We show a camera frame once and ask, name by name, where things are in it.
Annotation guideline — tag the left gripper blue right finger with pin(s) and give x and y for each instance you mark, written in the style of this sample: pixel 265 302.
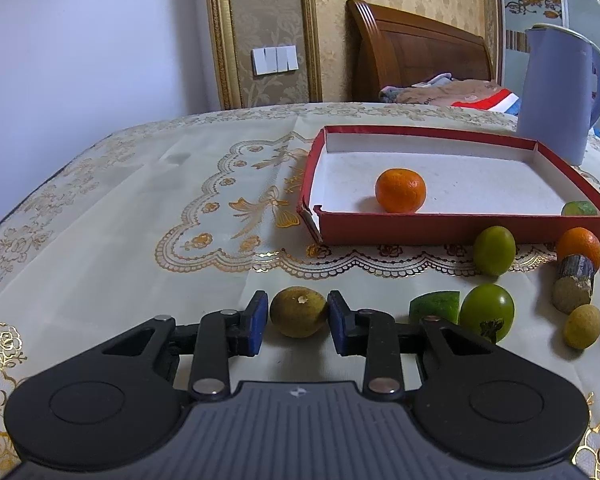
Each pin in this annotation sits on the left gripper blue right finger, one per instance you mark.
pixel 373 335

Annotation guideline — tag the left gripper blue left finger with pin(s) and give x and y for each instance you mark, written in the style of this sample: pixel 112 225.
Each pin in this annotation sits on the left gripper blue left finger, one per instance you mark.
pixel 222 335

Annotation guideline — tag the green lime wedge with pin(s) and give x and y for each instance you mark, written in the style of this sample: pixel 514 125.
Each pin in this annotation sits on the green lime wedge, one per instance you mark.
pixel 445 304

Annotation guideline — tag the green tomato with stem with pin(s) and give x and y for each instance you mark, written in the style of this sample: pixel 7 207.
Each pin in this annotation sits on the green tomato with stem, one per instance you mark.
pixel 487 311

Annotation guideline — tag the orange mandarin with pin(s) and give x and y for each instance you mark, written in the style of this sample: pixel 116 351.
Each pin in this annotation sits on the orange mandarin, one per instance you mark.
pixel 400 191
pixel 581 242

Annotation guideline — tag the green round tomato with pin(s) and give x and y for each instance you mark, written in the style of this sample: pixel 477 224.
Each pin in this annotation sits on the green round tomato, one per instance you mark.
pixel 494 251

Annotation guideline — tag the dark sugarcane piece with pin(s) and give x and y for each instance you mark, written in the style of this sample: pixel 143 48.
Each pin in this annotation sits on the dark sugarcane piece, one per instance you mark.
pixel 574 283

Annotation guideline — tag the yellow longan fruit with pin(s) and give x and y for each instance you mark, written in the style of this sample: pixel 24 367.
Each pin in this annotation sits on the yellow longan fruit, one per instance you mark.
pixel 582 327

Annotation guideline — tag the green cucumber chunk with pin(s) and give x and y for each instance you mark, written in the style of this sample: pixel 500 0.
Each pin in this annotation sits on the green cucumber chunk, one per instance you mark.
pixel 579 208

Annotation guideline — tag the red cardboard tray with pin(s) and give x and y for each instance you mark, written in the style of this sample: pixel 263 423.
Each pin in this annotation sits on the red cardboard tray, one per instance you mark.
pixel 474 180

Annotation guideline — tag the striped bedding pile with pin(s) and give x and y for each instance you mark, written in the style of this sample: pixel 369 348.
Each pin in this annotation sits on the striped bedding pile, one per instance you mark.
pixel 445 90

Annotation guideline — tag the wooden bed headboard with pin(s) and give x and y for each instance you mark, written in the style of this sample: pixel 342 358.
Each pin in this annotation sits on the wooden bed headboard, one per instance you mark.
pixel 398 48

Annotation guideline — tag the lavender electric kettle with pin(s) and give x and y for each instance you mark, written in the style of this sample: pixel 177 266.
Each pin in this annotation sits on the lavender electric kettle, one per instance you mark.
pixel 560 102

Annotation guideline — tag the white wall switch panel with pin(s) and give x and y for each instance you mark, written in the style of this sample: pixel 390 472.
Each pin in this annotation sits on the white wall switch panel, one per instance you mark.
pixel 274 60

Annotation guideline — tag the gold ornate wall frame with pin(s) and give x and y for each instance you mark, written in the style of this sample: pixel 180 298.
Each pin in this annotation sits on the gold ornate wall frame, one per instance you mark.
pixel 239 27

